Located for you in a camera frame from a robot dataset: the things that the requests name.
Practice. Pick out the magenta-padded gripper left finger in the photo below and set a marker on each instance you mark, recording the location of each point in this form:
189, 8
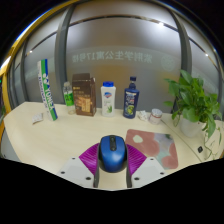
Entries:
88, 160

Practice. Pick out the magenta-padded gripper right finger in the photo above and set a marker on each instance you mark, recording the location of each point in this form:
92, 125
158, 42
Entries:
136, 160

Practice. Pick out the blue computer mouse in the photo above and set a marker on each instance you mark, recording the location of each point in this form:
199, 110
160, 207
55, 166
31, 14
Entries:
112, 156

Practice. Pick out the floral print mouse pad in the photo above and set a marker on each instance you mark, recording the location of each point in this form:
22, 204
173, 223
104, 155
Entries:
156, 146

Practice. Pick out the crumpled white tissue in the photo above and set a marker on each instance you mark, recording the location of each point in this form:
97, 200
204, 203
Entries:
142, 115

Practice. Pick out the small white jar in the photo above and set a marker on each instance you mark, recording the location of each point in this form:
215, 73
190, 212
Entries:
155, 116

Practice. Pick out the dark blue shampoo bottle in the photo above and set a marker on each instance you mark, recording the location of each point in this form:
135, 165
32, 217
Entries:
131, 100

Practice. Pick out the white shampoo bottle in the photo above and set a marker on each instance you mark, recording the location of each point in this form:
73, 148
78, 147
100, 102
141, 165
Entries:
108, 100

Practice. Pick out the small black round cap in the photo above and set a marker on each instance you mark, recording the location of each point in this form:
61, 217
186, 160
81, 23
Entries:
200, 149

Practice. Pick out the clear bottle with green label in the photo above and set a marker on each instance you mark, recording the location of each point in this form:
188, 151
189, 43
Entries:
69, 98

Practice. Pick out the brown carton box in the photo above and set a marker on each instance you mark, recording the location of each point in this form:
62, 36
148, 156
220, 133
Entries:
84, 95

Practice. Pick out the small white packet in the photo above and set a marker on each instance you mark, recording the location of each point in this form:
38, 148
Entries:
37, 118

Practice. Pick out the green plant in white pot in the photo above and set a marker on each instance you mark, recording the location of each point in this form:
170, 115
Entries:
193, 103

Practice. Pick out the white green shuttlecock tube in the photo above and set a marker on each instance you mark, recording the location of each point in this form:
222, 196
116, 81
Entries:
46, 90

